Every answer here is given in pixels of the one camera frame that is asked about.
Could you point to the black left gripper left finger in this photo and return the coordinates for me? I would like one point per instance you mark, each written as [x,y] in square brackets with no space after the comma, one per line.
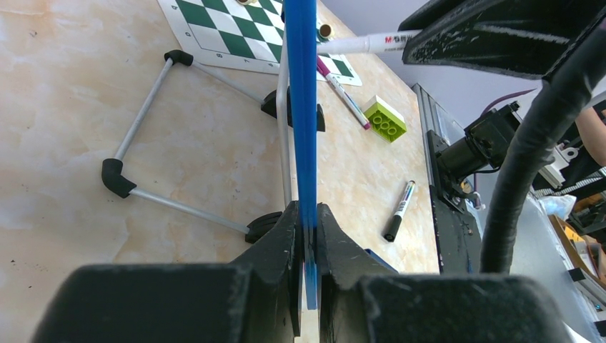
[270,309]

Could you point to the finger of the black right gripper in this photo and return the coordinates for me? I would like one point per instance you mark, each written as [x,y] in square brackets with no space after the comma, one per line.
[524,39]

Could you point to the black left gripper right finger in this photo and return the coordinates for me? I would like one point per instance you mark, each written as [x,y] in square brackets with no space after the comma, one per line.
[341,263]

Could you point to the red whiteboard marker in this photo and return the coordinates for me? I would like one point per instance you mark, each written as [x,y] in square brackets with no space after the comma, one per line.
[373,43]

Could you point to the blue framed whiteboard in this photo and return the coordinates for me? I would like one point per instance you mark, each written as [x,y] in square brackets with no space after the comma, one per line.
[296,92]

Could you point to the person's forearm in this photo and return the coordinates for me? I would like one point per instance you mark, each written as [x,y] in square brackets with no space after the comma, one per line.
[592,134]

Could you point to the blue whiteboard marker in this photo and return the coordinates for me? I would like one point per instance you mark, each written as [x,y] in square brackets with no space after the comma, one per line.
[379,260]

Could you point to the black whiteboard marker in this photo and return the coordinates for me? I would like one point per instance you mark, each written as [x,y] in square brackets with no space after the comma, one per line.
[397,217]

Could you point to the purple whiteboard marker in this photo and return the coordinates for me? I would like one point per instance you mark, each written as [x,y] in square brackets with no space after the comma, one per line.
[340,91]

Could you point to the green white toy brick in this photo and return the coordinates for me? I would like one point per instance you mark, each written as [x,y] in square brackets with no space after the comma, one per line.
[384,119]

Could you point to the small wooden chess piece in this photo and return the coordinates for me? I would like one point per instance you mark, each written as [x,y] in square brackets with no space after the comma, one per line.
[325,32]

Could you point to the green white chess mat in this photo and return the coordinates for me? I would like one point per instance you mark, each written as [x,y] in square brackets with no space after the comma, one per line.
[229,34]

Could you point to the light wooden chess piece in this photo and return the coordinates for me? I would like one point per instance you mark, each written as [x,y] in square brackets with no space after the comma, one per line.
[246,2]

